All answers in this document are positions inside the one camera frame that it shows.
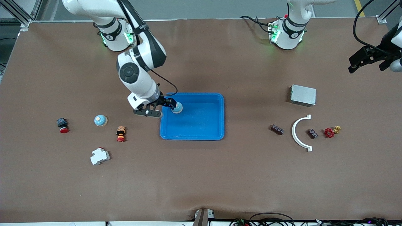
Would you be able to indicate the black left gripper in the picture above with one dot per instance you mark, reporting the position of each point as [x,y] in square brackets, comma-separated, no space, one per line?
[379,52]

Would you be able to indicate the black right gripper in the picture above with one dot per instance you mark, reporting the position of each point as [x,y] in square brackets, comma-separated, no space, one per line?
[162,101]

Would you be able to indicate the blue dome call bell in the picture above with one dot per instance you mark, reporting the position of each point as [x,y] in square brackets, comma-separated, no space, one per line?
[100,120]
[178,109]

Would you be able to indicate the dark brown capacitor block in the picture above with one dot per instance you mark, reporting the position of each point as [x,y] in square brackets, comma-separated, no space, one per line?
[312,133]
[277,129]

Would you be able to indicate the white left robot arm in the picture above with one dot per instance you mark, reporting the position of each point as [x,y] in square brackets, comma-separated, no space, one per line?
[289,34]

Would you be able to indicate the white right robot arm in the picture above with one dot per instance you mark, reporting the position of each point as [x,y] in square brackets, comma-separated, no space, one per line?
[138,75]

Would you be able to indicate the blue plastic tray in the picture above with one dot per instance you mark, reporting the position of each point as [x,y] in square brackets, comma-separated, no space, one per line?
[198,122]

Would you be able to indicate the red yellow emergency stop button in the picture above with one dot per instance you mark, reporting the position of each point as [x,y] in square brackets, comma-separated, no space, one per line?
[121,131]

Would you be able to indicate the grey metal box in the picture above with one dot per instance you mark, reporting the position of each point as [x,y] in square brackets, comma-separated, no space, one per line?
[303,95]

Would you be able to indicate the red handwheel brass valve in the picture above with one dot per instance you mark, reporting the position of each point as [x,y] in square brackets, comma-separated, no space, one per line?
[328,133]

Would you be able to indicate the white circuit breaker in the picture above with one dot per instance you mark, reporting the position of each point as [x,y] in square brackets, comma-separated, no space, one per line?
[100,156]

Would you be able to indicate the red pushbutton dark body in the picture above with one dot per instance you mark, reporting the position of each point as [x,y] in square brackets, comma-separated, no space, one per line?
[62,124]

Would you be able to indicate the aluminium frame profile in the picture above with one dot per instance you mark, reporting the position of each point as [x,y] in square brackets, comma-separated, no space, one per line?
[381,19]
[19,12]

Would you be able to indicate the white curved plastic bracket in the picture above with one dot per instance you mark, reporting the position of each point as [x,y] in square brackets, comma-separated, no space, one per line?
[293,131]

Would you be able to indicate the metal table edge bracket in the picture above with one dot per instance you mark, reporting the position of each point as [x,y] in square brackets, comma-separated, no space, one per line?
[202,218]

